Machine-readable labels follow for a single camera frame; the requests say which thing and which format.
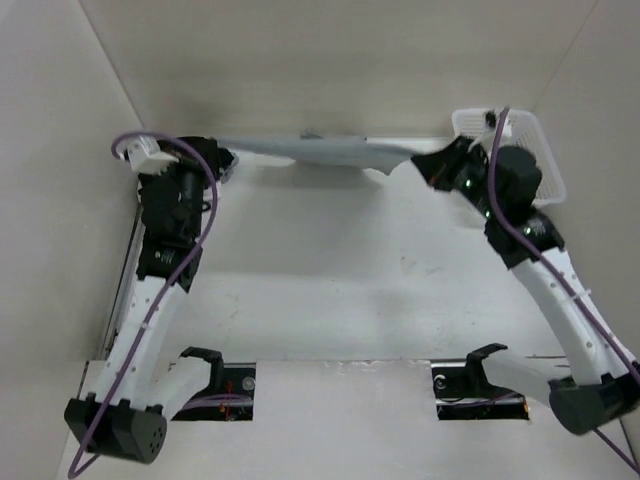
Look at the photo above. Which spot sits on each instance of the white plastic basket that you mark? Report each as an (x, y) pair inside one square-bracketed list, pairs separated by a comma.
[(522, 129)]

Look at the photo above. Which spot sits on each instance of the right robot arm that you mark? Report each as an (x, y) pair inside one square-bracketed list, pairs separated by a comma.
[(600, 380)]

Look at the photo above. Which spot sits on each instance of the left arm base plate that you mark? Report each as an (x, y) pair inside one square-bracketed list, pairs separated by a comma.
[(230, 400)]

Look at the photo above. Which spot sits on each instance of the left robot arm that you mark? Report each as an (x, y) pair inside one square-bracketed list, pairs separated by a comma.
[(126, 413)]

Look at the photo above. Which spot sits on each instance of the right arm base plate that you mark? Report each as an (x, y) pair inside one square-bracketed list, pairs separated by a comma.
[(462, 394)]

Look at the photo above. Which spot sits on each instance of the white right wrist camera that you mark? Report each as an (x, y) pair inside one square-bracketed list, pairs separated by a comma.
[(492, 122)]

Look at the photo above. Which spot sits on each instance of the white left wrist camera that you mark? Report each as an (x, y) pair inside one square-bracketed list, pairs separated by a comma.
[(145, 156)]

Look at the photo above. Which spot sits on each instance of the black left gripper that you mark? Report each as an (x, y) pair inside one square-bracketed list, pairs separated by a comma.
[(186, 163)]

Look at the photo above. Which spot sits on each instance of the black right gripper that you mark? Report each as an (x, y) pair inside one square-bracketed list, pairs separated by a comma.
[(438, 166)]

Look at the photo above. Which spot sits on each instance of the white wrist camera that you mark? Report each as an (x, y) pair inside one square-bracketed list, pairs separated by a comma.
[(492, 122), (145, 156)]

